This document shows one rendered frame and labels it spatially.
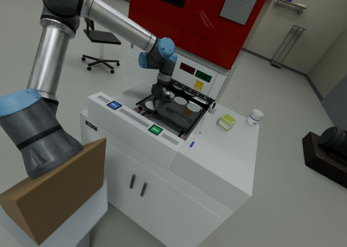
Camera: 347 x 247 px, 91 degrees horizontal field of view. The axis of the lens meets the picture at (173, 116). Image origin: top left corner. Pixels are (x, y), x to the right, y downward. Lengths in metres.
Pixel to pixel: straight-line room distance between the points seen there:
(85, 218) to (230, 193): 0.57
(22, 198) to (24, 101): 0.24
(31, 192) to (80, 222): 0.28
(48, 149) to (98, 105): 0.45
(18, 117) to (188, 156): 0.59
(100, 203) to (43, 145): 0.32
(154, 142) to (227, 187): 0.38
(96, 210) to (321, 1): 10.25
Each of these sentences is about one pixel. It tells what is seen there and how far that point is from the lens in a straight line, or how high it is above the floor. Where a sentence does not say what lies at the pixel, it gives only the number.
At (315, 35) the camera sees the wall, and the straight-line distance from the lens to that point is 10.34.
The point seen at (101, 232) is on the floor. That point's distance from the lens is 1.60.
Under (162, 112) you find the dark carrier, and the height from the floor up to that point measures 0.90.
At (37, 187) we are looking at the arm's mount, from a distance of 0.52.
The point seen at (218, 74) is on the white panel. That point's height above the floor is 1.15.
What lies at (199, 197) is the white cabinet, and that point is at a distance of 0.94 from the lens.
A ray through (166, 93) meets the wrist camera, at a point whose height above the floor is 1.07.
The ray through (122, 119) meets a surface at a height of 0.95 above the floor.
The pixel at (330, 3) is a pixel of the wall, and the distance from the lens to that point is 10.37.
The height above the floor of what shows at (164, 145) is 0.95.
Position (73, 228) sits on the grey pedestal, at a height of 0.82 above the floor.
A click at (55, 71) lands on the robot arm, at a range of 0.77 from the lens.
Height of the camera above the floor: 1.52
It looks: 35 degrees down
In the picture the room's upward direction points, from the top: 20 degrees clockwise
